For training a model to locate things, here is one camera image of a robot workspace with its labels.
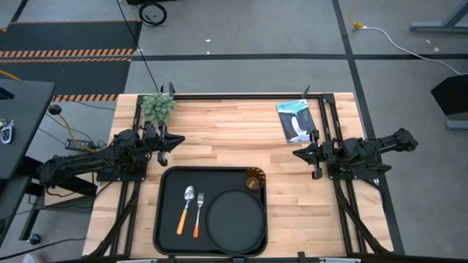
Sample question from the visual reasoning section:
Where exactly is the amber ribbed cup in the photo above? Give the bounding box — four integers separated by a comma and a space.
244, 167, 267, 191

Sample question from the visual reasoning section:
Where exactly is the black angled panel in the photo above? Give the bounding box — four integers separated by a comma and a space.
430, 73, 468, 119

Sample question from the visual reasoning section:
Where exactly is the grey desk leg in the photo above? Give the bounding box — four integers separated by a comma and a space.
409, 0, 468, 34

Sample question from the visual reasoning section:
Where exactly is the black power brick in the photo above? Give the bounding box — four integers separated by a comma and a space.
64, 138, 97, 153

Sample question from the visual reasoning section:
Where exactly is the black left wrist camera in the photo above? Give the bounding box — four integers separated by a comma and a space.
143, 123, 159, 142

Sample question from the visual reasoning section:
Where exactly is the orange-handled metal spoon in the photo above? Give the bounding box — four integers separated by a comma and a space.
175, 185, 196, 236

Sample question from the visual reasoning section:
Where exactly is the orange-handled metal fork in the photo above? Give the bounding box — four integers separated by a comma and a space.
192, 192, 205, 239

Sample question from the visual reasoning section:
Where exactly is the waterfall cover book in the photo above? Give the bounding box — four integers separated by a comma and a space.
275, 98, 317, 145

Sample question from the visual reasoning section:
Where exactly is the long black cable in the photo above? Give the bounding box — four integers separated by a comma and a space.
116, 0, 161, 94

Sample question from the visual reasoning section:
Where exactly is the black aluminium table frame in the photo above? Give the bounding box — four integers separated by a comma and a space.
86, 93, 407, 263

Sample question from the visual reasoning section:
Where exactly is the key fob with keys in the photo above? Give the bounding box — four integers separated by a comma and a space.
0, 118, 15, 145

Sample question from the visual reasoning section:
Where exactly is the yellow cable with plug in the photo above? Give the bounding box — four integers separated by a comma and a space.
349, 0, 366, 30

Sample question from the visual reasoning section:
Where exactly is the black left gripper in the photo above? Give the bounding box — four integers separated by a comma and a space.
145, 121, 186, 168

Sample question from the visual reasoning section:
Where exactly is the black hazard-striped floor mat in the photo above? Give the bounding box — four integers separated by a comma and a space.
0, 19, 143, 59
0, 57, 132, 103

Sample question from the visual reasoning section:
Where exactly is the green potted plant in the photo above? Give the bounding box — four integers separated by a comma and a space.
140, 92, 177, 124

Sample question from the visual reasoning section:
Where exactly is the black low desk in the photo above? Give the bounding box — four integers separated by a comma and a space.
0, 177, 32, 249

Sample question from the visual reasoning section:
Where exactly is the black round plate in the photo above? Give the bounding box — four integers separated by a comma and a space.
203, 187, 268, 256

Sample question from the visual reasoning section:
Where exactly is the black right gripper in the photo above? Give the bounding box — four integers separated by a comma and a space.
292, 129, 336, 181

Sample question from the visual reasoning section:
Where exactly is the coiled black cable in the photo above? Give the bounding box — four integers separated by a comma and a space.
138, 1, 168, 28

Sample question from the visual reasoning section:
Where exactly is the large black desk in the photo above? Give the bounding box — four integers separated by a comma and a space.
0, 79, 56, 180

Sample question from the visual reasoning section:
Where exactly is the black plastic serving tray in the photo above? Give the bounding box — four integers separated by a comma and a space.
152, 165, 269, 257

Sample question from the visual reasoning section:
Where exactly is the white cable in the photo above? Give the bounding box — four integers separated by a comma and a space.
360, 25, 467, 77

